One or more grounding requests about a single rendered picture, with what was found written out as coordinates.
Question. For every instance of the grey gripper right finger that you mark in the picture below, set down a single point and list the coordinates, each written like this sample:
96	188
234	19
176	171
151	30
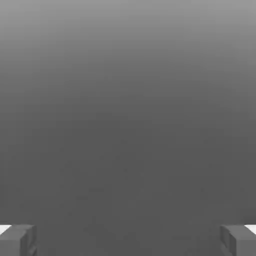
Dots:
242	242

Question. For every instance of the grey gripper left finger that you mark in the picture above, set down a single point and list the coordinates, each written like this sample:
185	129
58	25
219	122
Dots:
14	242

